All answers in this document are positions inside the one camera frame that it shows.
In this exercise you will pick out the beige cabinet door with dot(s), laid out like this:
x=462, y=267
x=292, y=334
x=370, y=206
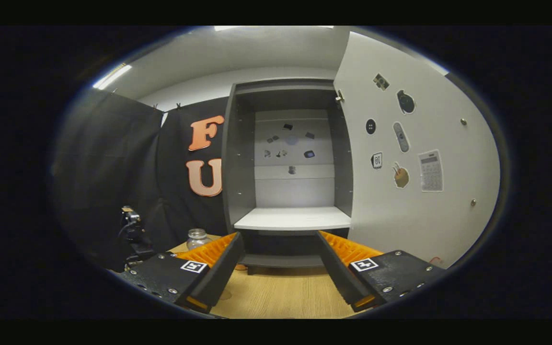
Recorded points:
x=400, y=220

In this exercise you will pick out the black backdrop cloth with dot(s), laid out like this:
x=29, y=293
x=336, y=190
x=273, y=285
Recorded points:
x=108, y=167

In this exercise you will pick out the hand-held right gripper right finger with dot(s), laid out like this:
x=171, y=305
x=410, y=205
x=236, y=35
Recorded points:
x=336, y=273

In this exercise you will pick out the grey cabinet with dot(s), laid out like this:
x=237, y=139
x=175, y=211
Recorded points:
x=240, y=167

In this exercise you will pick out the metal cabinet hinge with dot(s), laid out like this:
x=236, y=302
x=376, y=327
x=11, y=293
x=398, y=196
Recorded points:
x=339, y=97

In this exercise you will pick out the white cabinet shelf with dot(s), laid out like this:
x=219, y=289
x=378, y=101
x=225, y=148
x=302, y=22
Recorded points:
x=290, y=218

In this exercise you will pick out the clear plastic bottle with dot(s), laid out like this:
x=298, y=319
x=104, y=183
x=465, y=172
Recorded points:
x=198, y=239

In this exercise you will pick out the ceiling light panel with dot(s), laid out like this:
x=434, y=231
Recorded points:
x=228, y=28
x=111, y=76

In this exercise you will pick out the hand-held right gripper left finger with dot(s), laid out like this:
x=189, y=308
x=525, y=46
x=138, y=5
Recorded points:
x=223, y=273

